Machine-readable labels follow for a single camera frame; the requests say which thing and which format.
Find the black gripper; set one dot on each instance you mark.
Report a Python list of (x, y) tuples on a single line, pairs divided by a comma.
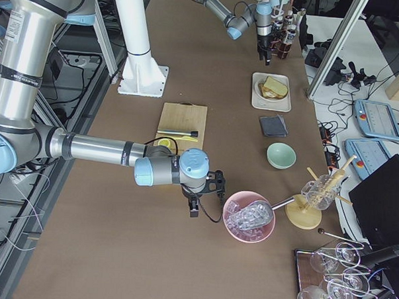
[(263, 40), (192, 196)]

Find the white round plate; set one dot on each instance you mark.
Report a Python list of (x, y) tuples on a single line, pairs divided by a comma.
[(261, 81)]

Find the bread slice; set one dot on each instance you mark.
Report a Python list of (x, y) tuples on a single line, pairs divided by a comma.
[(267, 93), (275, 86)]

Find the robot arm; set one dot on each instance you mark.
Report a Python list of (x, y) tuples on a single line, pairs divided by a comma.
[(258, 14), (25, 49)]

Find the cream rabbit tray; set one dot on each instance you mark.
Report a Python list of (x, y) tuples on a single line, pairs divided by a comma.
[(259, 102)]

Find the wine glass rack tray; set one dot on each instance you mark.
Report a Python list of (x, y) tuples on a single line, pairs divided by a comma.
[(344, 272)]

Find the front tea bottle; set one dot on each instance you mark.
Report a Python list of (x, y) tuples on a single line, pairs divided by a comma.
[(286, 42)]

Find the tea bottle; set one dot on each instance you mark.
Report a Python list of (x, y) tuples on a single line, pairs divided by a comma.
[(286, 42), (288, 19), (277, 25)]

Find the left tea bottle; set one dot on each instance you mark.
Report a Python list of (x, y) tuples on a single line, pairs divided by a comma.
[(277, 25)]

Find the right tea bottle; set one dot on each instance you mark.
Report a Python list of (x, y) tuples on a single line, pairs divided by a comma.
[(288, 19)]

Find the pink ice bowl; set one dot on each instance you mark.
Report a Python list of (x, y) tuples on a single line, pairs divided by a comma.
[(238, 201)]

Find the white cup rack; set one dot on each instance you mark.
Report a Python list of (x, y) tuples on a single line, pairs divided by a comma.
[(277, 6)]

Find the steel ice scoop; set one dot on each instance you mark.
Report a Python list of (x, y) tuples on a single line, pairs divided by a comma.
[(255, 215)]

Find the grey folded cloth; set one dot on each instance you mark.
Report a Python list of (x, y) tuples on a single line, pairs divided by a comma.
[(273, 126)]

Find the yellow plastic knife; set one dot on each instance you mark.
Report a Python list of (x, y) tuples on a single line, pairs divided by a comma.
[(188, 138)]

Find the half lemon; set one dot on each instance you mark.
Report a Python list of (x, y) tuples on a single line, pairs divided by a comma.
[(165, 142)]

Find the bamboo cutting board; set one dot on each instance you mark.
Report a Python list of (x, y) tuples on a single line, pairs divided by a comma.
[(180, 117)]

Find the green ceramic bowl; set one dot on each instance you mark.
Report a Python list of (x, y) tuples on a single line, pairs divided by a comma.
[(280, 155)]

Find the wooden cup stand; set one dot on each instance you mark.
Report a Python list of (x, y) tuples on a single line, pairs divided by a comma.
[(301, 214)]

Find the glass mug on stand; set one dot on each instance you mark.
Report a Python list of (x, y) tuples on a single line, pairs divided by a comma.
[(317, 193)]

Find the upper teach pendant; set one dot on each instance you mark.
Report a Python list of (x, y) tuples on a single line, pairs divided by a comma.
[(376, 119)]

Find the teach pendant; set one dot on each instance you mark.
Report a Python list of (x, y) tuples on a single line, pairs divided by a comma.
[(376, 119), (371, 154)]

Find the lower teach pendant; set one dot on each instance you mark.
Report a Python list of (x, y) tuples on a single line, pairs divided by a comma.
[(371, 154)]

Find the black laptop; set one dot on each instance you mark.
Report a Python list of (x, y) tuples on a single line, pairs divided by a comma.
[(376, 204)]

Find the copper wire bottle rack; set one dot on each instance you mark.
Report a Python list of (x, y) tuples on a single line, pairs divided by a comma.
[(275, 45)]

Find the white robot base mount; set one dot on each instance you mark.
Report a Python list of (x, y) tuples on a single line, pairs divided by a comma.
[(142, 76)]

